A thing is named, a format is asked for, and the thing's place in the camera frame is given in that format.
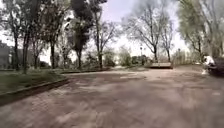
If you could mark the brick paved ground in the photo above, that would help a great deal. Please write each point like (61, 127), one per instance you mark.
(133, 100)

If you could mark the brown wooden bench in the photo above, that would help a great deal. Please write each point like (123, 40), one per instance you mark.
(161, 65)

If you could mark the row of trees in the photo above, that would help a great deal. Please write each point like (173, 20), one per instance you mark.
(52, 56)

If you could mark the stone kerb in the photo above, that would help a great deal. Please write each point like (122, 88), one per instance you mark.
(33, 88)

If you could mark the grass patch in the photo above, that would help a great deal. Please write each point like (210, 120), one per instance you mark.
(20, 80)

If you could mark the dark bench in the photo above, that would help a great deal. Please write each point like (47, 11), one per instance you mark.
(219, 66)

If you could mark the building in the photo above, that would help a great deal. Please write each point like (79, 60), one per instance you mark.
(5, 56)

